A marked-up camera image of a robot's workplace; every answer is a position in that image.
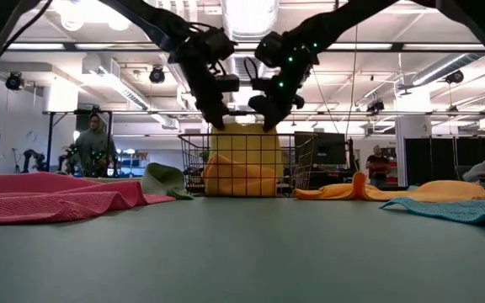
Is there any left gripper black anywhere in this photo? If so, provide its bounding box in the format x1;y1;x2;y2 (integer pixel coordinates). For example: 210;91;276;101
168;24;237;130

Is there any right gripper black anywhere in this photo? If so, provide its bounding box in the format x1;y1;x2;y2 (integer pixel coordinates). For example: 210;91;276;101
248;29;320;132

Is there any yellow microfiber towel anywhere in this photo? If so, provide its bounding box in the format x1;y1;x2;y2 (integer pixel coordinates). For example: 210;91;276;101
209;120;285;180

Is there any orange microfiber towel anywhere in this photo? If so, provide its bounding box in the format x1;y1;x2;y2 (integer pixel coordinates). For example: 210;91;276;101
202;153;278;198
291;170;485;205

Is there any pale green microfiber towel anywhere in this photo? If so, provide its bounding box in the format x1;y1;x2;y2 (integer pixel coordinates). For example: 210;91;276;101
140;162;195;201

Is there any pink microfiber towel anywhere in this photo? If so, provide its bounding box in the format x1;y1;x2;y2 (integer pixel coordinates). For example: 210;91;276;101
0;171;177;226

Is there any teal microfiber towel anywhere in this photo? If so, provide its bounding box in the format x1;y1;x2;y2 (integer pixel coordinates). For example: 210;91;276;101
378;192;485;226

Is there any black monitor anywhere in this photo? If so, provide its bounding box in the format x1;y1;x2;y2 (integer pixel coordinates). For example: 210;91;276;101
294;131;348;167

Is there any blue storage shelf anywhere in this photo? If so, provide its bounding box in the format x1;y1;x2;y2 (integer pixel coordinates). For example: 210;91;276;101
115;147;149;178

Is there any person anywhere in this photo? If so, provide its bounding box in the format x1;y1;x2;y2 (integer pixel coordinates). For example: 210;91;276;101
72;112;118;178
365;145;392;188
462;154;485;183

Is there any red storage cart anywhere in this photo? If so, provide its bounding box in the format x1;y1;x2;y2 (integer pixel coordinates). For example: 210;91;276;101
387;146;398;186

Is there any white column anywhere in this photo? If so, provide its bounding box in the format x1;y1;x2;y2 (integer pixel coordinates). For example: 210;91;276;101
395;90;433;189

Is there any teal table mat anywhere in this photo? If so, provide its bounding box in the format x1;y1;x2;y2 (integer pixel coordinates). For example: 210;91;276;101
0;189;485;303

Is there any black room partition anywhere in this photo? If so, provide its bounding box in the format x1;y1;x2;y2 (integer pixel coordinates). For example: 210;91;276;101
404;136;485;189

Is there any overhead light bar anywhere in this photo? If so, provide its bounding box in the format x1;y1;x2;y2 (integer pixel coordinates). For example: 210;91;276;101
6;41;485;53

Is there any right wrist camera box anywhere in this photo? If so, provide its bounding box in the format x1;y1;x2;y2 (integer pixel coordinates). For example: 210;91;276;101
248;77;278;92

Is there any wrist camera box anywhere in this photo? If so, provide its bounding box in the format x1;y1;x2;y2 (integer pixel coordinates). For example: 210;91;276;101
248;77;278;92
215;74;241;93

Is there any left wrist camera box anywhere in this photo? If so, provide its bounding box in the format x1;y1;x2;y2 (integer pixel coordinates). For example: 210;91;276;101
215;74;241;93

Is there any metal wire basket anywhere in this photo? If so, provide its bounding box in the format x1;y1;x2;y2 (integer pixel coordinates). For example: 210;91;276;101
178;133;318;199

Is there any black workstation frame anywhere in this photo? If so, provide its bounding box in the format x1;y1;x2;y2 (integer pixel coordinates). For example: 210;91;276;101
42;109;114;173

